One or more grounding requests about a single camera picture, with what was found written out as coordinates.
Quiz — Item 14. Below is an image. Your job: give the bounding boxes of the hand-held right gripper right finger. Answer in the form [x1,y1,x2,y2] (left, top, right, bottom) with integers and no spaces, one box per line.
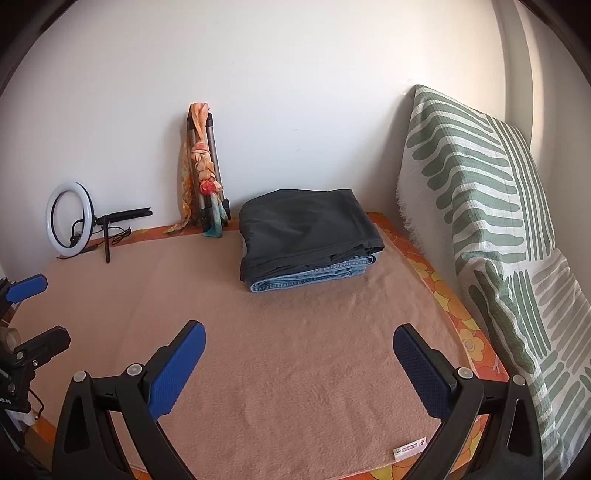
[392,323,543,480]

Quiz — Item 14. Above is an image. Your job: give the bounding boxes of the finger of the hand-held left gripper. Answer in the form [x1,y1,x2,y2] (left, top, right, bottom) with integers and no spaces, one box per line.
[13,325,71,370]
[0,273,49,305]

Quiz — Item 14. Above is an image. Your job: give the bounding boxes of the white ring light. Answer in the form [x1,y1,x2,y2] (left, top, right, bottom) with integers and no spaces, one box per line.
[45,181,97,256]

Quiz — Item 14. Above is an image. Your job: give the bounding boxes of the peach blanket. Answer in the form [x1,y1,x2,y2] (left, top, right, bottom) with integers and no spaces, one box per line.
[7,224,478,476]

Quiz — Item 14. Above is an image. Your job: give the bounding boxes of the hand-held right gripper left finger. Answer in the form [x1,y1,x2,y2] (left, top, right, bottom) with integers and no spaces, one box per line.
[52,320,206,480]

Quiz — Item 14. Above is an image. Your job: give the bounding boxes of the folded blue jeans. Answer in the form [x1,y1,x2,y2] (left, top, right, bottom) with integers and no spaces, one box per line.
[249,251,384,294]

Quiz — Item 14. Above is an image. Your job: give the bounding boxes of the orange floral mattress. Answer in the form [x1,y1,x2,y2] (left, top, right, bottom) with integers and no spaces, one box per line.
[28,211,518,480]

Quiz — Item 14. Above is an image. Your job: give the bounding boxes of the dark grey pants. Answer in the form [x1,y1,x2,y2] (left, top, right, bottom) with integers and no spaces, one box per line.
[239,188,386,282]

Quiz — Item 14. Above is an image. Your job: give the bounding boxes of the small black tripod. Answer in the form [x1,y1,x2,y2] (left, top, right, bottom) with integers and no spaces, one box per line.
[92,207,153,264]

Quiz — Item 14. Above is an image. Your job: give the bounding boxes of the green white patterned pillow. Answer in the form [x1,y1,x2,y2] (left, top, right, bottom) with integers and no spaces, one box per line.
[396,84,591,480]

